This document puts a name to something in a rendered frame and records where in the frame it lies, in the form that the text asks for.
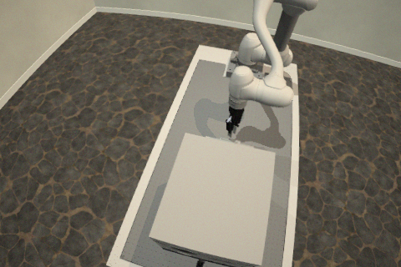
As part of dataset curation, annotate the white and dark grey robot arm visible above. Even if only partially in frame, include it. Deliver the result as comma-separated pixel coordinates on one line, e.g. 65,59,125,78
228,0,318,109

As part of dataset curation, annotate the grey benchtop instrument with drawer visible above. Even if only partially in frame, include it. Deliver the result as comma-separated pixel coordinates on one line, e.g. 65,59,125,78
149,133,276,267

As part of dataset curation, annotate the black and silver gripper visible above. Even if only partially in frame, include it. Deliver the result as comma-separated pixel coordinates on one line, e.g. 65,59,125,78
226,105,244,138

